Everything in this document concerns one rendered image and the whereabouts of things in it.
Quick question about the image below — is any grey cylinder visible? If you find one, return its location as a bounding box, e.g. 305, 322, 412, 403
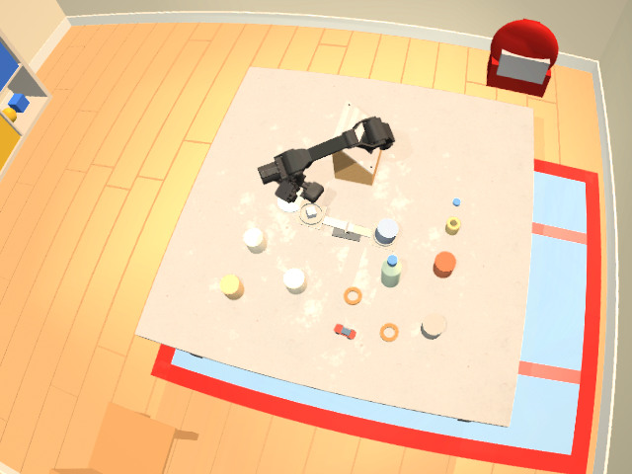
374, 218, 399, 245

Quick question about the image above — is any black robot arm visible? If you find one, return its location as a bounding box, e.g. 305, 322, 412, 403
257, 116, 396, 203

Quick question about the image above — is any white round dish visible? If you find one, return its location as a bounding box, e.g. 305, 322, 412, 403
277, 191, 305, 213

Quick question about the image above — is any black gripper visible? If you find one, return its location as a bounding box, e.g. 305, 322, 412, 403
289, 173, 324, 203

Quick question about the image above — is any orange ring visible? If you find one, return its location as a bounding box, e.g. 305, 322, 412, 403
379, 323, 398, 343
344, 287, 362, 305

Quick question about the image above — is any red toy car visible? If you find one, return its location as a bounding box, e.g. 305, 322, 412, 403
334, 324, 356, 340

